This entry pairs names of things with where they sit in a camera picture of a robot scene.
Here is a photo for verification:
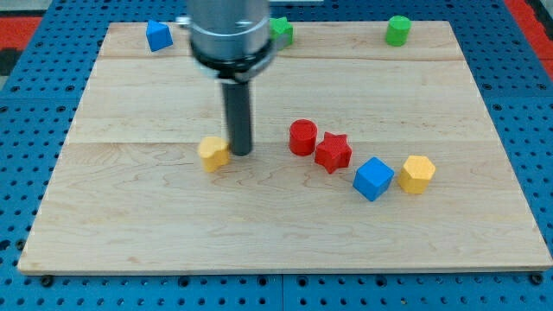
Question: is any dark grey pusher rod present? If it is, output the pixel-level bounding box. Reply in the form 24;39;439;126
221;83;252;156

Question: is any yellow heart block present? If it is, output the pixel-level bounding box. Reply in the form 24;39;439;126
198;136;230;173

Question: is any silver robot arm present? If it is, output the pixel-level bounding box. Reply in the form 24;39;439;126
175;0;291;156

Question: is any wooden board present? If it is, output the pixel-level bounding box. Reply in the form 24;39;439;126
17;21;552;276

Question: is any red cylinder block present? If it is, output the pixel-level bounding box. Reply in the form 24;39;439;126
289;119;318;156

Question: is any green star block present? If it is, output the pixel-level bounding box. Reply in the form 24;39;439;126
270;16;294;49

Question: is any blue triangle block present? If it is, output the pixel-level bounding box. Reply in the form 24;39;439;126
145;20;173;52

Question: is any red star block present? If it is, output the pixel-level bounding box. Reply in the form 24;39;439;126
315;131;353;174

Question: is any blue cube block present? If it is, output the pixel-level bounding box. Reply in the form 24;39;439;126
353;157;394;201

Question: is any green cylinder block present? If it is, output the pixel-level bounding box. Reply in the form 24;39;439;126
385;16;411;47

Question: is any yellow hexagon block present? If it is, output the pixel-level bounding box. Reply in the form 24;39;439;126
397;155;436;194

